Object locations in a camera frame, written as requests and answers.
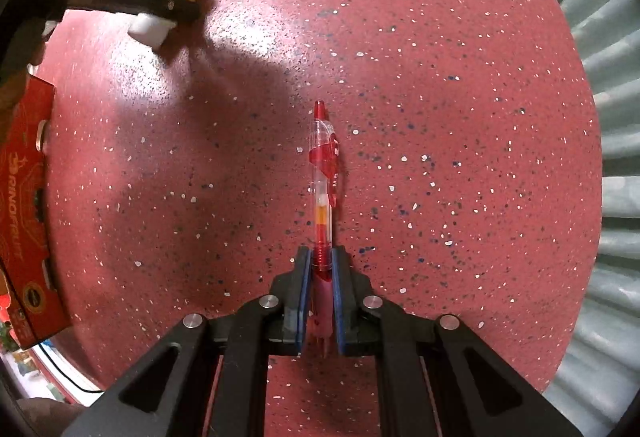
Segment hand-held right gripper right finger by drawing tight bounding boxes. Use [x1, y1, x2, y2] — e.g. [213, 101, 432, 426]
[330, 244, 583, 437]

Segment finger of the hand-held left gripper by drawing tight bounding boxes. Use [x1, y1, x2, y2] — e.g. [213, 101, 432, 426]
[135, 0, 203, 24]

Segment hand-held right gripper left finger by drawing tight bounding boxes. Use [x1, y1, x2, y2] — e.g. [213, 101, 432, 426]
[60, 244, 313, 437]

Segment yellow bottle with white cap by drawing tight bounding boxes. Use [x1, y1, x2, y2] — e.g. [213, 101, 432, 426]
[127, 0, 205, 50]

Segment transparent red pen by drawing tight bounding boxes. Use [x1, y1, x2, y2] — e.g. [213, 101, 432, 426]
[307, 100, 343, 358]

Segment red cardboard box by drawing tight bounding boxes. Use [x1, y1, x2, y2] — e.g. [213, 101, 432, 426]
[0, 72, 71, 350]

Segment grey pleated curtain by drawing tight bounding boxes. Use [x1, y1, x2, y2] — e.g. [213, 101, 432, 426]
[542, 0, 640, 418]

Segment black cable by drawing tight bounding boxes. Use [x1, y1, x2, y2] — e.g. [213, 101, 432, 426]
[35, 344, 101, 393]

